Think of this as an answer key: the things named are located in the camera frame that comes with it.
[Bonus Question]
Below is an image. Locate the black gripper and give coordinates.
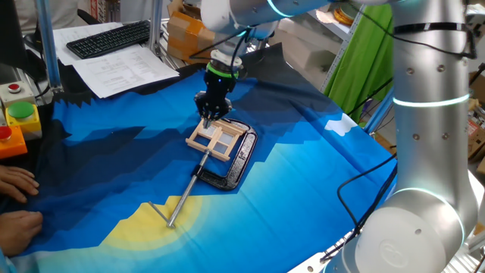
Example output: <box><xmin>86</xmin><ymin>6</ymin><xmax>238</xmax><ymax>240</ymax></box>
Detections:
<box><xmin>194</xmin><ymin>70</ymin><xmax>238</xmax><ymax>129</ymax></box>

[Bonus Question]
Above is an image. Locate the miniature wooden sliding window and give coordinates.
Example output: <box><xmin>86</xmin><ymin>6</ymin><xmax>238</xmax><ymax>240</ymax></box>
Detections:
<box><xmin>185</xmin><ymin>118</ymin><xmax>247</xmax><ymax>163</ymax></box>

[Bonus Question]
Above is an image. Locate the black C-clamp with steel screw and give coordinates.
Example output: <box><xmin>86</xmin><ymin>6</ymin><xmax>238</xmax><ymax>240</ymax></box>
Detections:
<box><xmin>147</xmin><ymin>118</ymin><xmax>258</xmax><ymax>229</ymax></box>

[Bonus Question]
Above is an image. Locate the person's left hand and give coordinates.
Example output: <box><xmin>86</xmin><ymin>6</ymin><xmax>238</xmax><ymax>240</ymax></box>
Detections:
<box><xmin>0</xmin><ymin>165</ymin><xmax>41</xmax><ymax>204</ymax></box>

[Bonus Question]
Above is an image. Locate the person's right hand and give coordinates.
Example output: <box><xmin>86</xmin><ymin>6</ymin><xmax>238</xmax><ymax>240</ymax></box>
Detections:
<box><xmin>0</xmin><ymin>210</ymin><xmax>44</xmax><ymax>258</ymax></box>

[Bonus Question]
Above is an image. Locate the cardboard box with orange tape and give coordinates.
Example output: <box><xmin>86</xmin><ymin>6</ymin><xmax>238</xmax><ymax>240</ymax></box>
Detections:
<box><xmin>166</xmin><ymin>0</ymin><xmax>217</xmax><ymax>65</ymax></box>

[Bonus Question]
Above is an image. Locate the blue landscape print cloth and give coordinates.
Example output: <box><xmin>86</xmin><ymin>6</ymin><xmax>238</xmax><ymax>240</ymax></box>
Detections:
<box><xmin>0</xmin><ymin>64</ymin><xmax>399</xmax><ymax>273</ymax></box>

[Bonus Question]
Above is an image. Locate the black computer keyboard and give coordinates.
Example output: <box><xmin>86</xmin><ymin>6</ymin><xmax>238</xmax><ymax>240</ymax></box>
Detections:
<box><xmin>65</xmin><ymin>19</ymin><xmax>152</xmax><ymax>60</ymax></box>

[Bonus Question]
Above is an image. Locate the white metal shelf rack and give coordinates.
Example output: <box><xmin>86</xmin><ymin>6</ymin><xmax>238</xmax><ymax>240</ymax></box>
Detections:
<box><xmin>278</xmin><ymin>7</ymin><xmax>361</xmax><ymax>92</ymax></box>

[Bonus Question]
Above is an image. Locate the green curtain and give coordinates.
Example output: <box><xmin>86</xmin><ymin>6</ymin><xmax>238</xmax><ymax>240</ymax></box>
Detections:
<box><xmin>324</xmin><ymin>3</ymin><xmax>395</xmax><ymax>124</ymax></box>

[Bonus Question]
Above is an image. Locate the yellow tape roll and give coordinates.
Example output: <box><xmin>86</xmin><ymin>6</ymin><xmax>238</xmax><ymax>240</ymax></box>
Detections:
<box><xmin>333</xmin><ymin>7</ymin><xmax>355</xmax><ymax>27</ymax></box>

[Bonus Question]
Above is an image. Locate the yellow box with green button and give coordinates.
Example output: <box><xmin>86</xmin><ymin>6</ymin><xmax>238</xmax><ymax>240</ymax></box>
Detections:
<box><xmin>5</xmin><ymin>101</ymin><xmax>42</xmax><ymax>141</ymax></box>

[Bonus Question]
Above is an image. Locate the aluminium mounting plate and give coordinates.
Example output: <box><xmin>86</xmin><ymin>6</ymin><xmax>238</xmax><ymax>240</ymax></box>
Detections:
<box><xmin>287</xmin><ymin>249</ymin><xmax>342</xmax><ymax>273</ymax></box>

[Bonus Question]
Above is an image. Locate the grey box with red button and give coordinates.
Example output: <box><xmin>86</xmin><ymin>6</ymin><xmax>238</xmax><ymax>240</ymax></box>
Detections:
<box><xmin>0</xmin><ymin>80</ymin><xmax>37</xmax><ymax>109</ymax></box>

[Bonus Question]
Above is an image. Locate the person in white shirt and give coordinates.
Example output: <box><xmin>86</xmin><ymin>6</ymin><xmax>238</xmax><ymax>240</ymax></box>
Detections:
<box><xmin>14</xmin><ymin>0</ymin><xmax>79</xmax><ymax>34</ymax></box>

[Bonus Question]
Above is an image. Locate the orange box with red button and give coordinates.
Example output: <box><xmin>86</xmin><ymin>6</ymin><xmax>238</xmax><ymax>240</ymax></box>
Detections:
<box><xmin>0</xmin><ymin>124</ymin><xmax>29</xmax><ymax>160</ymax></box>

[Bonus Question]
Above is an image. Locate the black monitor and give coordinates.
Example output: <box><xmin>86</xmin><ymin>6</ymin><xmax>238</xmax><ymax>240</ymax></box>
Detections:
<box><xmin>0</xmin><ymin>0</ymin><xmax>27</xmax><ymax>71</ymax></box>

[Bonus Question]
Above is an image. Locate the thin black cable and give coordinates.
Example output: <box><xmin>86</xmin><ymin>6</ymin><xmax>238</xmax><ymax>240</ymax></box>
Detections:
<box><xmin>188</xmin><ymin>22</ymin><xmax>253</xmax><ymax>83</ymax></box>

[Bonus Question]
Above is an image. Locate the aluminium frame post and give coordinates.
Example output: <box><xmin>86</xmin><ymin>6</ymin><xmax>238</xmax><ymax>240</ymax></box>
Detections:
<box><xmin>149</xmin><ymin>0</ymin><xmax>164</xmax><ymax>55</ymax></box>
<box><xmin>363</xmin><ymin>86</ymin><xmax>395</xmax><ymax>134</ymax></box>
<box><xmin>33</xmin><ymin>0</ymin><xmax>64</xmax><ymax>93</ymax></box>

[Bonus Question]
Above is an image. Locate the thick black cable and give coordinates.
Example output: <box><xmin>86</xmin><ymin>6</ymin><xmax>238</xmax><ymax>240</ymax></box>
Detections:
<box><xmin>320</xmin><ymin>153</ymin><xmax>398</xmax><ymax>263</ymax></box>

